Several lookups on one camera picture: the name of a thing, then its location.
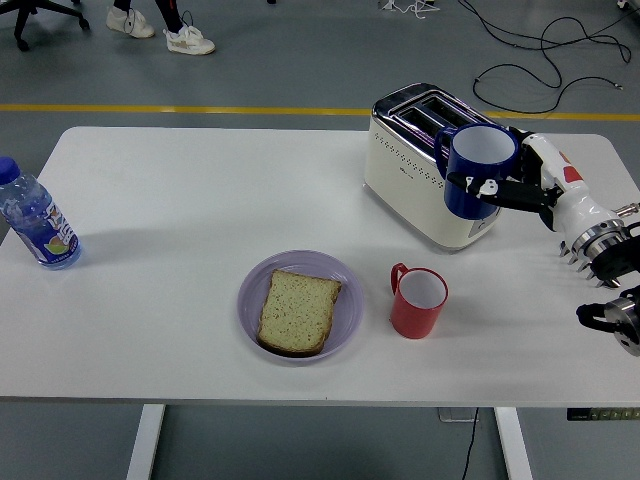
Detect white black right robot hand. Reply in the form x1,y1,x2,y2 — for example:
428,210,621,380
446,127,621,245

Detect blue cup white inside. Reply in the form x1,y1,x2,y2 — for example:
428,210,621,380
433,123,520,222

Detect red cup white inside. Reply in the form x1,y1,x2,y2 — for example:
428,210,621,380
390,262,450,341

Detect slice of bread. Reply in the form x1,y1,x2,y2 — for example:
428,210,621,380
256,268,344,358

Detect cream and chrome toaster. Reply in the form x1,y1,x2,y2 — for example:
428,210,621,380
363,82,503,255

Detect black table control panel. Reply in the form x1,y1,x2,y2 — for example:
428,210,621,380
566,407,640,422

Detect purple plate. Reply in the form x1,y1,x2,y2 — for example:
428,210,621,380
237,249,366,368

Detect white table leg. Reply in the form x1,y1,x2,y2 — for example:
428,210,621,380
125,403,167,480
494,407,534,480

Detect person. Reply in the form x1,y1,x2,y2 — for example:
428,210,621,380
105,0,217,56

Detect water bottle blue cap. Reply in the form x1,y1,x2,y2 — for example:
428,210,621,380
0,156,83,271

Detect black office chair base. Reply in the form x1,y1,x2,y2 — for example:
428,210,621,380
0,0,92,52

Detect black floor cable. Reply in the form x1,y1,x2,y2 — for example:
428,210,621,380
457,0,640,115

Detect black cable under table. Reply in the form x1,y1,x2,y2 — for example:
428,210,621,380
460,407,480,480

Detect white floor cables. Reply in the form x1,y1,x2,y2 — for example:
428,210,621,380
378,0,441,22

